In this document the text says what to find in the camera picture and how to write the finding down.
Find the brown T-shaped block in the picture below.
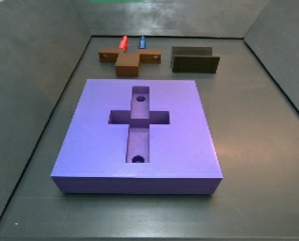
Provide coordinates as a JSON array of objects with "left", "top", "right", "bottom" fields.
[{"left": 98, "top": 48, "right": 162, "bottom": 76}]

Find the purple board with cross slot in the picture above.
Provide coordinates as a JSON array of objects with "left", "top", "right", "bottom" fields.
[{"left": 53, "top": 79, "right": 224, "bottom": 194}]

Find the blue peg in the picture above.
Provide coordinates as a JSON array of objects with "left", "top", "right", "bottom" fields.
[{"left": 139, "top": 36, "right": 146, "bottom": 49}]

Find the red peg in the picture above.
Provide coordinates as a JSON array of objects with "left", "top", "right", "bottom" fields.
[{"left": 119, "top": 35, "right": 129, "bottom": 50}]

